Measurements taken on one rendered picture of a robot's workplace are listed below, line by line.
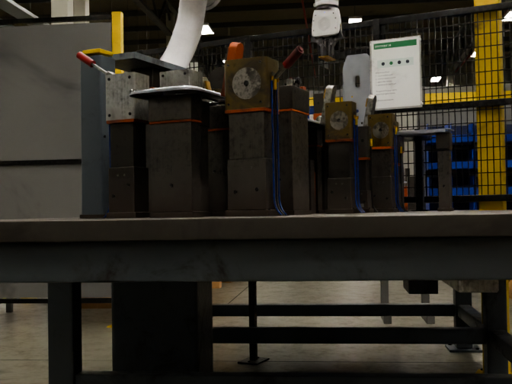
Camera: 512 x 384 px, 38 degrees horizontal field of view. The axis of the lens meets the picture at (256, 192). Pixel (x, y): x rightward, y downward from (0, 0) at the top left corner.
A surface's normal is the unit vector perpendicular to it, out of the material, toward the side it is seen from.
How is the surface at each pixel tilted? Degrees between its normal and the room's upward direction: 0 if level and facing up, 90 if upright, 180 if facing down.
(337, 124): 90
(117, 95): 90
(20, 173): 90
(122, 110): 90
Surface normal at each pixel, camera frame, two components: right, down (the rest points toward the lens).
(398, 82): -0.44, -0.02
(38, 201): -0.11, -0.03
